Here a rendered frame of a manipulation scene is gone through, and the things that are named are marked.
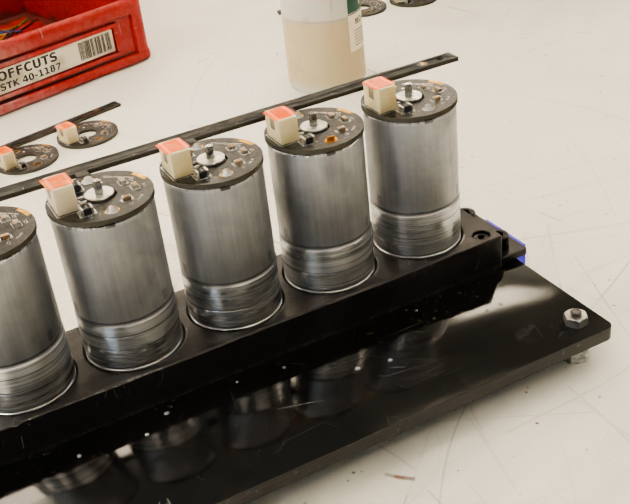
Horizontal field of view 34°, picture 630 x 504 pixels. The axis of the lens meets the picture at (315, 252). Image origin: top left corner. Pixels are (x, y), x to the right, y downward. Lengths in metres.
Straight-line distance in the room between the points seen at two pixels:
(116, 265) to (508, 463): 0.10
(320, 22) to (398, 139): 0.17
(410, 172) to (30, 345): 0.10
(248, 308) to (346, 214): 0.03
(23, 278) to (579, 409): 0.13
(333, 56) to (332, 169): 0.19
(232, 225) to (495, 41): 0.26
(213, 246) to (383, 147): 0.05
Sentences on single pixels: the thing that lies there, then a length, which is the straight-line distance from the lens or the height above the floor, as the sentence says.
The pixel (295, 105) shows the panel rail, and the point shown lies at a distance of 0.27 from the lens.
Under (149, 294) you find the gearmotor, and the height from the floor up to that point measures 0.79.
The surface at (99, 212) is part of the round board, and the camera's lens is 0.23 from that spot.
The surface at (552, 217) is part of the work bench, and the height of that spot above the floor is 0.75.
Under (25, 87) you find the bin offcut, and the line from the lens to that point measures 0.48.
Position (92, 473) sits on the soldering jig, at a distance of 0.24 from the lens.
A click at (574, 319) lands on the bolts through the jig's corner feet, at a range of 0.27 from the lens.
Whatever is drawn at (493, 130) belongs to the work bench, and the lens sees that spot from 0.40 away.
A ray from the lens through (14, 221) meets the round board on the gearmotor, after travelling 0.24.
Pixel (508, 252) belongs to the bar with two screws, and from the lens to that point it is 0.29.
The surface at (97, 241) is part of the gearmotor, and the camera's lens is 0.23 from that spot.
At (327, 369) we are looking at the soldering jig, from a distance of 0.26.
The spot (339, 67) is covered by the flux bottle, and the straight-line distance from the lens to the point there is 0.44.
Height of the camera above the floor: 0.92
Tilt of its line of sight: 31 degrees down
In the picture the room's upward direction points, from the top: 7 degrees counter-clockwise
